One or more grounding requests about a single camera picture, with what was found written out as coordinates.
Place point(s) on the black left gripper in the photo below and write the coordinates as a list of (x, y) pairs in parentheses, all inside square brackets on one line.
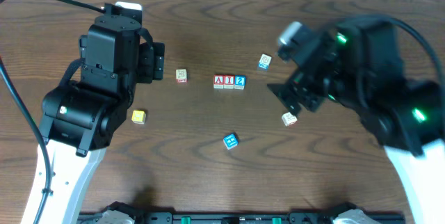
[(153, 62)]

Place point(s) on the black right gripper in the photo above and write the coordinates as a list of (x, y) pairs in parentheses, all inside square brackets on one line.
[(304, 92)]

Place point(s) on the blue number 2 block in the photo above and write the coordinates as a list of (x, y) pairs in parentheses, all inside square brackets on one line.
[(239, 82)]

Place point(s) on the red letter I block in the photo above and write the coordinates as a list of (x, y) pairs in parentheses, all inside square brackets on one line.
[(228, 82)]

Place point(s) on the red letter A block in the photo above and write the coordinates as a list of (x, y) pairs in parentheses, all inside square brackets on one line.
[(218, 81)]

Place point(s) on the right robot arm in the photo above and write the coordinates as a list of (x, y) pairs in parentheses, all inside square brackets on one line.
[(355, 62)]

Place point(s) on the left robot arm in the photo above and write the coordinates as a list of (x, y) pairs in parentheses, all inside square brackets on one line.
[(80, 116)]

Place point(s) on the white M letter block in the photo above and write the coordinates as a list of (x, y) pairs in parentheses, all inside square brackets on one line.
[(289, 119)]

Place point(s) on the white red-sided block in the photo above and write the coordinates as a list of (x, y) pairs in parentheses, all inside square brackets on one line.
[(181, 76)]

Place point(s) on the white blue-sided block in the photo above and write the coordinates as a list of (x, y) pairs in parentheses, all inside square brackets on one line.
[(264, 61)]

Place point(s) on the yellow block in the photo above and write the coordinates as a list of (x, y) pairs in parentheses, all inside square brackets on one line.
[(138, 117)]

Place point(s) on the blue top block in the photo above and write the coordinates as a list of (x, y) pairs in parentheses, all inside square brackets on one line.
[(230, 141)]

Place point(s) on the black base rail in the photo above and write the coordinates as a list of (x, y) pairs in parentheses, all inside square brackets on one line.
[(130, 214)]

